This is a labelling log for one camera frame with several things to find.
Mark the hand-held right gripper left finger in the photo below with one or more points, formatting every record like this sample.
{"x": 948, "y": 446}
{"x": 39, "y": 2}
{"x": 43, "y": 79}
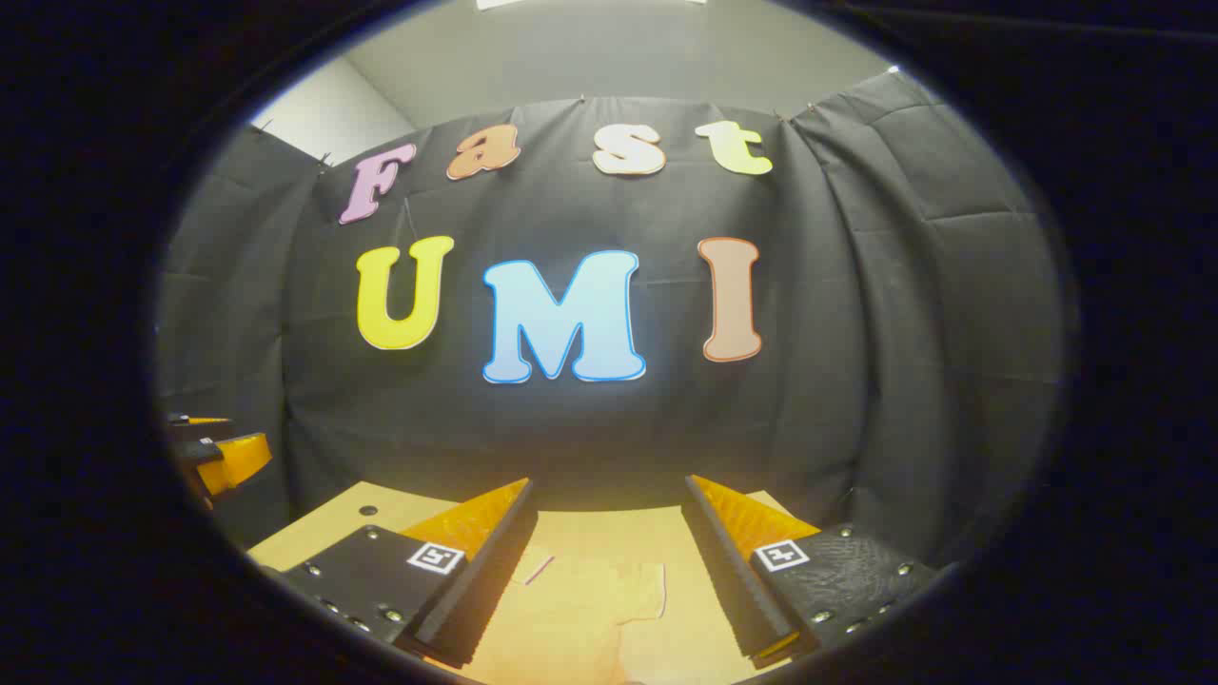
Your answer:
{"x": 476, "y": 590}

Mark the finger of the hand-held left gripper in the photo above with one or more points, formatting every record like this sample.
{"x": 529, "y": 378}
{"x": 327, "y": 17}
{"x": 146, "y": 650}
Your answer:
{"x": 200, "y": 420}
{"x": 238, "y": 461}

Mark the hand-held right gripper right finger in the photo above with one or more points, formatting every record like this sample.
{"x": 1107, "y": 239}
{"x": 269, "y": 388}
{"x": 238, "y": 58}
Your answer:
{"x": 737, "y": 590}

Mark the orange T-shirt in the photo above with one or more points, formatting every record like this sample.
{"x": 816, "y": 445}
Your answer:
{"x": 571, "y": 618}

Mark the black backdrop cloth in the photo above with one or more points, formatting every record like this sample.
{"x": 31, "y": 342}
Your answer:
{"x": 618, "y": 428}

